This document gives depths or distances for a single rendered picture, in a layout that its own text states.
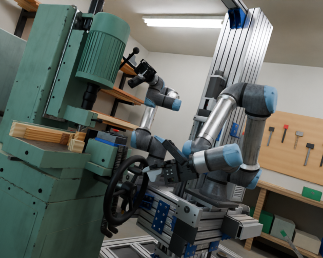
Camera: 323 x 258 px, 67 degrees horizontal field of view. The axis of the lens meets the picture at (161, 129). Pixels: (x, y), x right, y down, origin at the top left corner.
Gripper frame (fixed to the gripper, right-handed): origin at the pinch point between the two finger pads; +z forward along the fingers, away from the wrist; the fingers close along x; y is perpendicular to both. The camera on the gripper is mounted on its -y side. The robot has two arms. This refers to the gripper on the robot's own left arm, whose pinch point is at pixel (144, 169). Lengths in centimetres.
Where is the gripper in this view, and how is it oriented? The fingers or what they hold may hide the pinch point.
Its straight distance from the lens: 94.2
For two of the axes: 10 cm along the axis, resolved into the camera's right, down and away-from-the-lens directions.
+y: 1.9, 9.5, -2.4
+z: -9.0, 2.6, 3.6
